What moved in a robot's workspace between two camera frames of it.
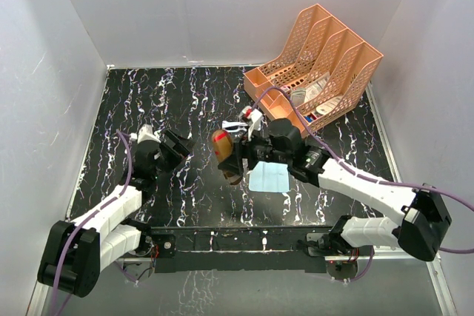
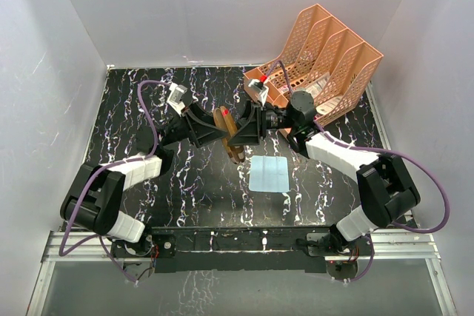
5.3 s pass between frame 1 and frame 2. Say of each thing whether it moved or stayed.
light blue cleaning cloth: stayed
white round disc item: stayed
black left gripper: moved
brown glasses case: moved
